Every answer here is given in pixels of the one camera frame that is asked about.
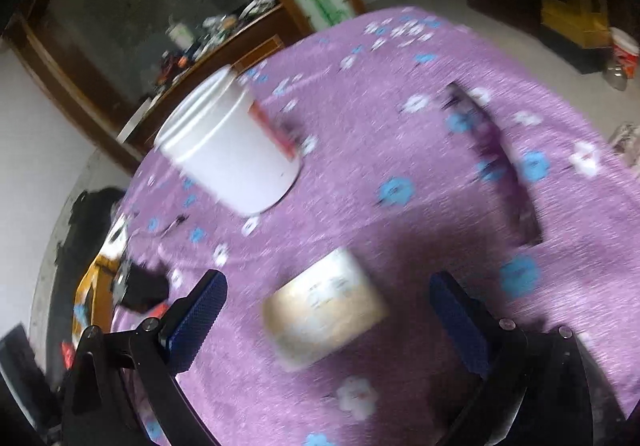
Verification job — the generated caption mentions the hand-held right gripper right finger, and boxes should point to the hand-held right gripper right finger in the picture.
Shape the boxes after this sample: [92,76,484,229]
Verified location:
[428,270,608,446]

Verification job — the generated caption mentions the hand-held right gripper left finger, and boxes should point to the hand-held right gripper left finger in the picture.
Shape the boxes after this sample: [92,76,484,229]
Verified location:
[60,269,228,446]

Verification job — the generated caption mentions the yellow taped cardboard box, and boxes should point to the yellow taped cardboard box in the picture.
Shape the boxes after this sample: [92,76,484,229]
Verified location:
[72,253,126,342]

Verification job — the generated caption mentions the small tan carton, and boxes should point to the small tan carton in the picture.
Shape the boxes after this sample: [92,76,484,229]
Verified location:
[262,247,391,373]

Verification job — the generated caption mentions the black electric motor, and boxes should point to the black electric motor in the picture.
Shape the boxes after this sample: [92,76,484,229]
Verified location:
[110,259,171,314]

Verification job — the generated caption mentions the purple floral tablecloth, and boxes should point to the purple floral tablecloth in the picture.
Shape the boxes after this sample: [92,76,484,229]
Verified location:
[107,9,640,446]

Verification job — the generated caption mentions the black bag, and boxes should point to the black bag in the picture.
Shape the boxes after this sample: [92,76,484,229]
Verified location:
[52,186,126,277]

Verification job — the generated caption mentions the white plastic jar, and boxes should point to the white plastic jar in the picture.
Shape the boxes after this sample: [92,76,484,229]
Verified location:
[152,65,303,218]

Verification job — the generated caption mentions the eyeglasses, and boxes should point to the eyeglasses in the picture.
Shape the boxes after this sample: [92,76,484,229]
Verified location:
[440,81,546,247]

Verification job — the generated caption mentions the crumpled white bag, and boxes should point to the crumpled white bag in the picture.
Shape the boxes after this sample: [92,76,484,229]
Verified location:
[610,121,640,157]

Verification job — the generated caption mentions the glass jar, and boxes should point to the glass jar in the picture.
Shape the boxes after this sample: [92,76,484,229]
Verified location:
[605,64,632,92]

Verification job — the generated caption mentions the clutter on cabinet shelf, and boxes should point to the clutter on cabinet shelf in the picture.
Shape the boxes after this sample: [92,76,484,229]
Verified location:
[150,0,281,92]

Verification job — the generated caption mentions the white red plastic bucket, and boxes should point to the white red plastic bucket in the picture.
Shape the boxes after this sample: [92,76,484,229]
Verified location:
[609,26,640,72]

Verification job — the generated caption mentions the wooden glass cabinet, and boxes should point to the wooden glass cabinet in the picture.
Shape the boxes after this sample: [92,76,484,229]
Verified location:
[2,0,368,172]

